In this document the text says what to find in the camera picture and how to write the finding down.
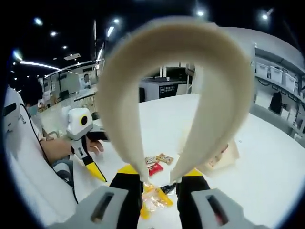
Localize grey counter with dark sign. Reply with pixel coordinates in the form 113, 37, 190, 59
139, 77, 191, 103

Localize white desk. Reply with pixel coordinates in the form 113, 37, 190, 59
73, 88, 98, 102

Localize white ceiling air vent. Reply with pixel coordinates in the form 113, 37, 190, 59
63, 53, 81, 61

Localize white lidded storage bin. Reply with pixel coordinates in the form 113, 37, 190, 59
270, 66, 283, 83
256, 62, 270, 77
283, 71, 297, 91

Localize small white box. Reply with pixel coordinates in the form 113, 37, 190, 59
281, 107, 293, 121

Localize grey metal shelving rack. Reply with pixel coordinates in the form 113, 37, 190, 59
252, 44, 305, 138

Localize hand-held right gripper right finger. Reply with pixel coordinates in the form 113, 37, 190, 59
176, 167, 247, 229

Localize large white carton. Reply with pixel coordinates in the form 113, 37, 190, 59
256, 90, 270, 108

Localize white neck-worn device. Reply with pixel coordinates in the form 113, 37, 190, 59
2, 101, 28, 131

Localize black computer monitor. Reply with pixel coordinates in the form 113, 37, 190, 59
165, 66, 187, 78

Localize beige hexagonal food container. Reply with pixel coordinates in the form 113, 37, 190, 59
177, 124, 240, 178

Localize person in white shirt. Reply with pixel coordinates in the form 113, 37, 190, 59
3, 87, 79, 226

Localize black dried fruit food packet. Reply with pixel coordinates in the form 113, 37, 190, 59
159, 183, 177, 194

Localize black cable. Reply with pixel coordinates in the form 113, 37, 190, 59
20, 102, 79, 205

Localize yellow food packet pale bun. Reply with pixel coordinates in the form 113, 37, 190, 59
142, 189, 174, 209

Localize person's left hand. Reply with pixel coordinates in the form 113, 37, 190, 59
83, 138, 105, 156

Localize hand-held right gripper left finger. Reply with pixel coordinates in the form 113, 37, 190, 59
75, 164, 145, 229

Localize red white-print food packet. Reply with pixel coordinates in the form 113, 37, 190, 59
147, 162, 164, 177

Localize group of ceiling lights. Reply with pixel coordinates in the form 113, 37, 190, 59
13, 9, 275, 72

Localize black bag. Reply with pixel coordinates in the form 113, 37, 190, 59
269, 92, 283, 114

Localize white food tongs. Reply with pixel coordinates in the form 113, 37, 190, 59
95, 16, 255, 184

